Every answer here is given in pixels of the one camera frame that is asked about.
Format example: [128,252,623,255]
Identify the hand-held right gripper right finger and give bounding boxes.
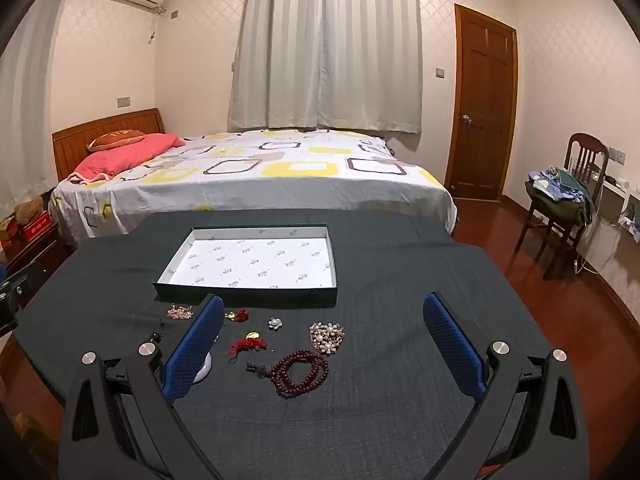
[422,291,591,480]

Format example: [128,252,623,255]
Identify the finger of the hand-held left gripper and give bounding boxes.
[0,261,42,336]

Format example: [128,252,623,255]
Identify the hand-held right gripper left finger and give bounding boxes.
[59,294,236,480]

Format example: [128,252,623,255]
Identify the gold ingot red tassel charm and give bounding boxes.
[228,330,271,362]

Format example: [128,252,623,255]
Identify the green box with white lining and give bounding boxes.
[152,225,340,308]

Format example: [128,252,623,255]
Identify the dark red bead bracelet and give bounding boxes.
[246,349,331,397]

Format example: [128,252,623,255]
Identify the pearl cluster hair ornament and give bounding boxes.
[308,322,345,356]

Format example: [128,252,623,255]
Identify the dark wooden nightstand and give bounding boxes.
[0,230,76,301]

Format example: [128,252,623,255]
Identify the red box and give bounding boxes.
[17,210,53,242]

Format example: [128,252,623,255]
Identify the brown teddy bear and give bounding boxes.
[14,197,45,223]

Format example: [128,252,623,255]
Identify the dark green tablecloth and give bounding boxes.
[10,209,566,480]

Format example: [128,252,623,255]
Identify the pink pillow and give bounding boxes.
[67,133,186,183]

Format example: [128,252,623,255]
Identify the pile of clothes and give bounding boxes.
[525,165,596,226]

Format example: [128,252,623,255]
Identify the brown cushion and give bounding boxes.
[86,129,146,153]

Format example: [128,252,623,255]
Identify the patterned white yellow bed sheet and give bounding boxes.
[50,129,457,248]

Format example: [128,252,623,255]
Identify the wooden bed headboard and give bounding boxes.
[52,108,168,181]

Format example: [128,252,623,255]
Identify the white side desk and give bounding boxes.
[575,175,640,276]

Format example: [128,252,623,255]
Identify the dark wooden chair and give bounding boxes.
[514,133,610,281]

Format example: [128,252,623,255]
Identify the brown wooden door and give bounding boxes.
[444,3,518,202]

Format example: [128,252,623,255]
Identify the pale striped curtain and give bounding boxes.
[227,0,424,135]

